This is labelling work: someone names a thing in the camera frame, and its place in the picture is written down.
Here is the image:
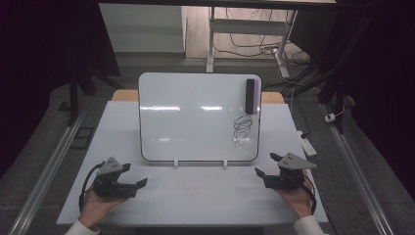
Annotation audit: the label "white whiteboard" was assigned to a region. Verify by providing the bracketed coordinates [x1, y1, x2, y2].
[137, 71, 263, 164]

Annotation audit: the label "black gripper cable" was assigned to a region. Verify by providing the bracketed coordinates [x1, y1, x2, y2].
[302, 173, 318, 215]
[78, 162, 103, 213]

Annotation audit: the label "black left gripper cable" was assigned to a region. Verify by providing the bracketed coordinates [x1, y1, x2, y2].
[78, 162, 103, 213]

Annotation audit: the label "black floor plate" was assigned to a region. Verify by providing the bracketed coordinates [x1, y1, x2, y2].
[69, 126, 96, 151]

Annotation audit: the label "wooden table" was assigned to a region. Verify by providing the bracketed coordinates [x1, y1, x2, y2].
[111, 89, 286, 105]

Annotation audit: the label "black curtain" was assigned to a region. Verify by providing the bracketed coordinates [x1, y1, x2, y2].
[290, 0, 415, 200]
[0, 0, 121, 179]

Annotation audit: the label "black metal stand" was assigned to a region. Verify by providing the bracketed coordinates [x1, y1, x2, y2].
[66, 63, 122, 127]
[283, 19, 373, 135]

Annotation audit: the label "black floor cables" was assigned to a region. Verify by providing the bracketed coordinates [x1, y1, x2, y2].
[213, 7, 311, 65]

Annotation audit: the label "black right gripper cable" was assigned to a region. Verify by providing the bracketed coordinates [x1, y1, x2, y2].
[302, 173, 318, 215]

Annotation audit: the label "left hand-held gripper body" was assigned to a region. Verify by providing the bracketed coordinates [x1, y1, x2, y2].
[92, 157, 138, 199]

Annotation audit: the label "white desk frame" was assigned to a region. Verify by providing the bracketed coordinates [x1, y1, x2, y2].
[206, 6, 299, 79]

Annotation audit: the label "purple whiteboard eraser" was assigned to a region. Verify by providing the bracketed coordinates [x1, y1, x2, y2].
[245, 77, 261, 116]

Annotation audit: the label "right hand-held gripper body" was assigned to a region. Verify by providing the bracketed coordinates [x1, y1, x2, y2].
[263, 152, 318, 191]

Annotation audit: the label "aluminium rail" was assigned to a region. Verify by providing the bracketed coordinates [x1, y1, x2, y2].
[6, 106, 90, 235]
[320, 103, 396, 235]

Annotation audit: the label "white cabinet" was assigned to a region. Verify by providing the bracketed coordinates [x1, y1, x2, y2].
[99, 3, 188, 54]

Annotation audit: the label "white power strip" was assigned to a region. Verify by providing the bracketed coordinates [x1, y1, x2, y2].
[296, 129, 318, 158]

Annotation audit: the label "person's left hand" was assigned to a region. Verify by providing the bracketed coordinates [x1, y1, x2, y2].
[77, 189, 130, 229]

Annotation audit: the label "person's right hand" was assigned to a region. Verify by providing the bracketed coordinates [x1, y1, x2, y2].
[273, 169, 315, 219]

